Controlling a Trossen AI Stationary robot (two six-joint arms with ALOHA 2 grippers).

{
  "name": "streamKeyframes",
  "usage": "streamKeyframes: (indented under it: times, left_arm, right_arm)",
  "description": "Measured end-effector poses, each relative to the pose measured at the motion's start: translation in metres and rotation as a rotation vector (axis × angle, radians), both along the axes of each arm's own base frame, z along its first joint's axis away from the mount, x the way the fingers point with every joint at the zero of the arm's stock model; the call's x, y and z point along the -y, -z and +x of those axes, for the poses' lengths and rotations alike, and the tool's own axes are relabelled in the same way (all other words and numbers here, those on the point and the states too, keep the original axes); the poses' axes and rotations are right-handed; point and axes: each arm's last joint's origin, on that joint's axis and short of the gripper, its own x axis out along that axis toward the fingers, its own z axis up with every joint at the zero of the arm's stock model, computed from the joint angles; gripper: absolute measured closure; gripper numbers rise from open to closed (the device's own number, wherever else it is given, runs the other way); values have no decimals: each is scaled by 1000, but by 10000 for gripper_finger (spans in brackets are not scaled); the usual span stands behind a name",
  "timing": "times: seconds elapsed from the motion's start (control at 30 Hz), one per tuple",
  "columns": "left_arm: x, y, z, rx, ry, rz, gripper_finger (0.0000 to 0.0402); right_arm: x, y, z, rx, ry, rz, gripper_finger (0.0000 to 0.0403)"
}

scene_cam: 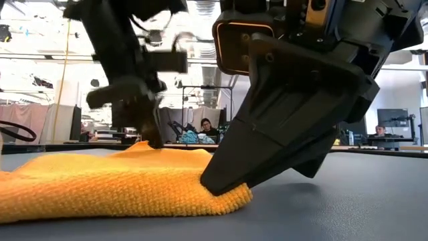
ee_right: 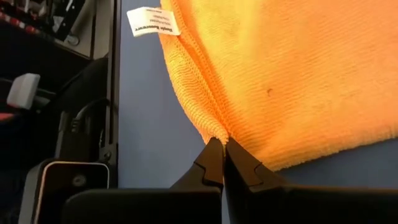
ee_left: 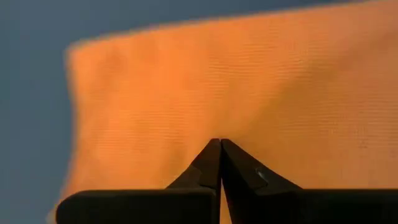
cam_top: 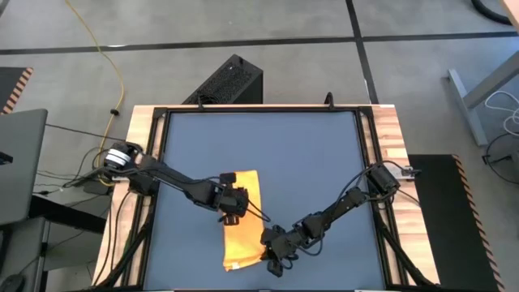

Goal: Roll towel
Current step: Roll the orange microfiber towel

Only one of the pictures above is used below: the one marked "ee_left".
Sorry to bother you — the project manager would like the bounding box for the blue-grey table mat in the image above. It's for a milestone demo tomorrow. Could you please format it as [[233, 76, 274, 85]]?
[[0, 0, 368, 224]]

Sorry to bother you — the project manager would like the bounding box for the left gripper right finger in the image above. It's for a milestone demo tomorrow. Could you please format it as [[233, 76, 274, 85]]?
[[221, 138, 398, 224]]

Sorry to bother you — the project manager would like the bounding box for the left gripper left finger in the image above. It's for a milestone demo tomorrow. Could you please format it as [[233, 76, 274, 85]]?
[[55, 138, 222, 224]]

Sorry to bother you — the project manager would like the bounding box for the orange towel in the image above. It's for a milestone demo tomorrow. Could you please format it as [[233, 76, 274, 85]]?
[[46, 0, 398, 224]]

